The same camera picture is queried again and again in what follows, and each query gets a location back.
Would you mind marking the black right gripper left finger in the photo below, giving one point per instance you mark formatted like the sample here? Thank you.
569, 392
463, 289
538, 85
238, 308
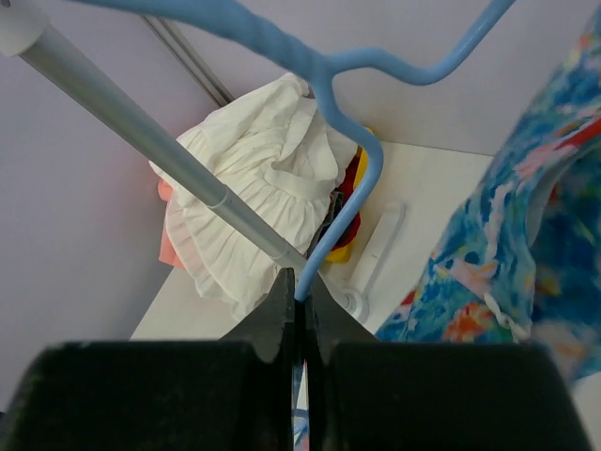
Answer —
234, 393

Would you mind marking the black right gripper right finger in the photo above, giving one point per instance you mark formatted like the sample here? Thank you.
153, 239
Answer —
364, 394

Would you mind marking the salmon pink skirt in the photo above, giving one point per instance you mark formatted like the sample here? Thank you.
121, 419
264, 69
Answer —
167, 253

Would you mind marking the white pleated skirt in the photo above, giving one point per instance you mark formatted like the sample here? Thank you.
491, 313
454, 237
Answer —
275, 151

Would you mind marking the blue hanger floral skirt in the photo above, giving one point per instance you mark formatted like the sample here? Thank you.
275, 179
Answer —
232, 20

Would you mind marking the grey skirt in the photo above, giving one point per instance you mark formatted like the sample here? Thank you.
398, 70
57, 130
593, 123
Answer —
326, 221

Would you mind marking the red cloth garment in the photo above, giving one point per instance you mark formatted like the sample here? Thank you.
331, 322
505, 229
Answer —
347, 187

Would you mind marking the silver white clothes rack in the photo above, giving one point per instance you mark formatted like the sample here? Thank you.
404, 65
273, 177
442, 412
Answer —
26, 32

